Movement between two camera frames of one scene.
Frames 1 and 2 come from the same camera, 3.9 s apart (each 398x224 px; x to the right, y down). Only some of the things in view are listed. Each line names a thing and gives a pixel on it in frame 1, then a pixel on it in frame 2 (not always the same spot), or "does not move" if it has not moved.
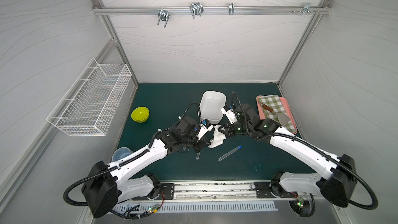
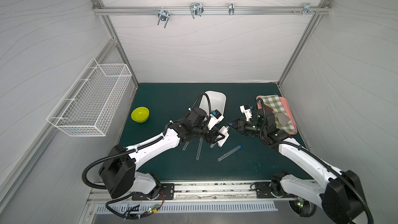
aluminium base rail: (201, 191) does not move
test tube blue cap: (235, 149) does not move
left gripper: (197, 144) → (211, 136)
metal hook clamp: (307, 9) does not move
